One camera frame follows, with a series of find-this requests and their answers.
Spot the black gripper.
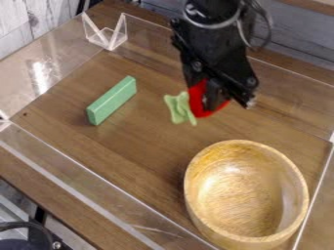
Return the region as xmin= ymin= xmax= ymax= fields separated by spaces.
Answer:
xmin=169 ymin=19 xmax=259 ymax=111

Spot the red plush strawberry toy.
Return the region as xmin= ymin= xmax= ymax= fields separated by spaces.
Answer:
xmin=163 ymin=77 xmax=232 ymax=127

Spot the round wooden bowl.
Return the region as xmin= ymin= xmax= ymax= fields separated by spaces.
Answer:
xmin=184 ymin=140 xmax=308 ymax=250

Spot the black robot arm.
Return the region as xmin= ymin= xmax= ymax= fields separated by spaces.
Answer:
xmin=171 ymin=0 xmax=270 ymax=117

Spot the green rectangular block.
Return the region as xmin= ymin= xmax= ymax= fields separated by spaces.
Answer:
xmin=85 ymin=76 xmax=137 ymax=126

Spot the black metal stand base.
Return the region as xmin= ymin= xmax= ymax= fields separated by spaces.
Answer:
xmin=28 ymin=207 xmax=73 ymax=250

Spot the clear acrylic corner bracket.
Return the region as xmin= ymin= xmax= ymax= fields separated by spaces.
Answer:
xmin=81 ymin=13 xmax=128 ymax=51

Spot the black cable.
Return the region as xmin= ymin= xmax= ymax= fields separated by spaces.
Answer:
xmin=0 ymin=221 xmax=56 ymax=250

